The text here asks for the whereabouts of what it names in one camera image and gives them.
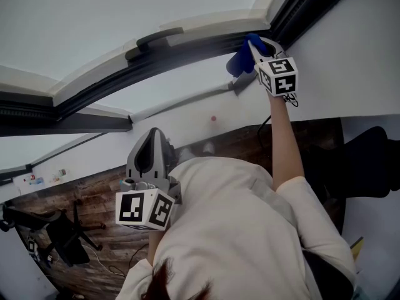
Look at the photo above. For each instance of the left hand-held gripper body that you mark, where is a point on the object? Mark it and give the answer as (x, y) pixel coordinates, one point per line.
(131, 209)

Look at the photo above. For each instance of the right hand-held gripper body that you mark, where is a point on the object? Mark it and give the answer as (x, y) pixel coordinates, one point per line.
(278, 77)

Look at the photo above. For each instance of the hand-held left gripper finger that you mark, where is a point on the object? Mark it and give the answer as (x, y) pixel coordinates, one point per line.
(162, 158)
(130, 161)

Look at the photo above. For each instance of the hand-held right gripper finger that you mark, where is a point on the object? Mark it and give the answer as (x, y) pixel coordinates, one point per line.
(257, 58)
(278, 50)

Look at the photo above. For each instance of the blue cleaning cloth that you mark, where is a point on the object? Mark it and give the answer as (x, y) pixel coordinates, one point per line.
(239, 62)

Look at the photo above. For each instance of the person's right forearm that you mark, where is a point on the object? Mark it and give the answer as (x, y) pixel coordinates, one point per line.
(286, 148)

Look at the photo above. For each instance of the person's left forearm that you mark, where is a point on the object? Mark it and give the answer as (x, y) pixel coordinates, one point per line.
(154, 245)

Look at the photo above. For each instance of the person's left white shoe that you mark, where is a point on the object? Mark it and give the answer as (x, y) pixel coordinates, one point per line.
(186, 154)

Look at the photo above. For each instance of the person's white shoe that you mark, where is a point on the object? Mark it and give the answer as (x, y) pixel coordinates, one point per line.
(209, 147)
(186, 154)

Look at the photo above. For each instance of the person's right white shoe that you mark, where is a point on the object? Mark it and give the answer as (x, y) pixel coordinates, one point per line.
(209, 147)

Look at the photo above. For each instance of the red-capped plastic bottle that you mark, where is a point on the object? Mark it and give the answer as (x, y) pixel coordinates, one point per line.
(28, 178)
(213, 118)

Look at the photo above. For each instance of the clear plastic bottle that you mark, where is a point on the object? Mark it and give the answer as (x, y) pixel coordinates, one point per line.
(62, 172)

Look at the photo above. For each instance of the black office chair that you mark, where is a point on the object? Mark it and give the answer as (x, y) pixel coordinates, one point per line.
(365, 164)
(67, 245)

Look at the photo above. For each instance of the orange-label plastic bottle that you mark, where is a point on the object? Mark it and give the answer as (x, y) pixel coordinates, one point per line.
(55, 178)

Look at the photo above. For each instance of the blue-label plastic bottle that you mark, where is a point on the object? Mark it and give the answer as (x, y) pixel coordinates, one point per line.
(37, 181)

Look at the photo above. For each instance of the white patterned device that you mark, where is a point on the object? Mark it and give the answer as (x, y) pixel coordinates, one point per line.
(32, 247)

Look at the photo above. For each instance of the person's white sweatshirt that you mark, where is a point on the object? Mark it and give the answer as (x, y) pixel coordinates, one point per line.
(234, 236)

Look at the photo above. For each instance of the yellow cardboard box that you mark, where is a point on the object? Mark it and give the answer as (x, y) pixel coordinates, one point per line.
(357, 248)

